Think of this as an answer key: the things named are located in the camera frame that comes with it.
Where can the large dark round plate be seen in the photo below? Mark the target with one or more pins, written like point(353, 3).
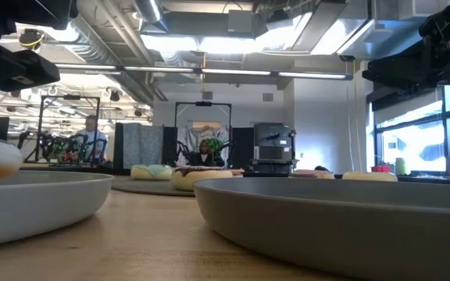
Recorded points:
point(147, 187)

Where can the mint frosted donut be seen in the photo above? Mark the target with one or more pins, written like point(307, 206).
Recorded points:
point(151, 172)

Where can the pink frosted donut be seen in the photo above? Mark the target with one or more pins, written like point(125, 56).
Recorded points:
point(313, 174)

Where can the grey partition panel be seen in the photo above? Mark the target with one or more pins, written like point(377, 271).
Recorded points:
point(141, 144)

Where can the large window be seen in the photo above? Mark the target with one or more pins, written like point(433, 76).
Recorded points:
point(416, 144)

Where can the person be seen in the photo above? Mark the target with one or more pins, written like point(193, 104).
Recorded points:
point(205, 154)
point(92, 140)

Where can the white frosted donut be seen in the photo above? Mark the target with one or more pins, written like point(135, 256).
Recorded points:
point(369, 176)

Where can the small red object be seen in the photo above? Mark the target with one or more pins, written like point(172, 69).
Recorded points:
point(380, 168)

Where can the black frame stand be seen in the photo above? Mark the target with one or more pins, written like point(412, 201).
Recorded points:
point(41, 129)
point(203, 104)

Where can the silver ventilation duct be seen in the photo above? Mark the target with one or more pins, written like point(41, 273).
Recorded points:
point(147, 9)

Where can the black equipment cabinet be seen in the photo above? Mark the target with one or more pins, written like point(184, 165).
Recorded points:
point(273, 144)

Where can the large chocolate sprinkled donut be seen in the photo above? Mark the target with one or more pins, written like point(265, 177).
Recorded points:
point(197, 179)

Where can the long ceiling light strip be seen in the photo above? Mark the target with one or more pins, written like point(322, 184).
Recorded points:
point(209, 71)

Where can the green bottle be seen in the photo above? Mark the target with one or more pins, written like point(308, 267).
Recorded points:
point(400, 166)

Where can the dark grey round plate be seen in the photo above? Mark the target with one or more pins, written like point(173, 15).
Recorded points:
point(326, 234)

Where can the light grey round plate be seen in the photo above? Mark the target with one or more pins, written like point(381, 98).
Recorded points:
point(33, 210)

